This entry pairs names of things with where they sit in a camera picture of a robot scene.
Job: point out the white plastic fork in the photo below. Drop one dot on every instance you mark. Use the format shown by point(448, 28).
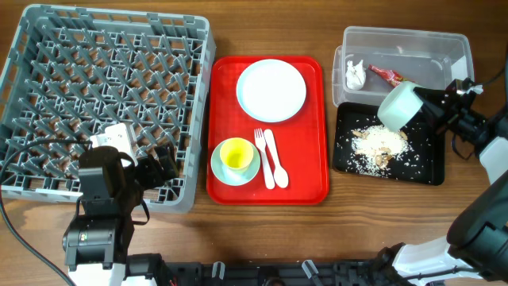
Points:
point(260, 143)

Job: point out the white tissue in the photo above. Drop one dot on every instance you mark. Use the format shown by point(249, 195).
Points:
point(355, 75)

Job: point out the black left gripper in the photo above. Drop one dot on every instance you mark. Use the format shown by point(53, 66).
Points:
point(157, 177)

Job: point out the small light blue saucer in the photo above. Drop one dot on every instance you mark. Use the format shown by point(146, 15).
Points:
point(230, 176)

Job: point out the yellow plastic cup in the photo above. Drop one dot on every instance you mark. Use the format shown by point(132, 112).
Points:
point(236, 154)

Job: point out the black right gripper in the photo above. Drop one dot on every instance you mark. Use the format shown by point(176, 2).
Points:
point(448, 110)

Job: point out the white plastic spoon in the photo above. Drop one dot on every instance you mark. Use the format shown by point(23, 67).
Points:
point(280, 174)

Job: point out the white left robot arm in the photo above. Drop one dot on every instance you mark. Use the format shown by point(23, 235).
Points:
point(97, 240)

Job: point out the grey plastic dishwasher rack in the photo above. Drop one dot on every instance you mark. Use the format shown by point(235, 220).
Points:
point(72, 71)

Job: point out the rice and food scraps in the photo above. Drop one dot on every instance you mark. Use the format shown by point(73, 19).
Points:
point(367, 147)

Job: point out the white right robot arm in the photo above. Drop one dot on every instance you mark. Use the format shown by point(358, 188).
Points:
point(476, 243)

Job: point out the red snack wrapper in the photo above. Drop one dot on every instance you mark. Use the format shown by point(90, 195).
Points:
point(389, 75)

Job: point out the light green bowl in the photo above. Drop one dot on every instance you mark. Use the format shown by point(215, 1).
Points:
point(400, 106)

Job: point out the large light blue plate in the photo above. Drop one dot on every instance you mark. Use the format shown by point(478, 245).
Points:
point(271, 90)

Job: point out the black plastic food-waste tray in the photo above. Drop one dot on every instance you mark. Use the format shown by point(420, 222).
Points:
point(432, 153)

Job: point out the clear plastic waste bin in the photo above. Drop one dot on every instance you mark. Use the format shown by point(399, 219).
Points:
point(430, 59)

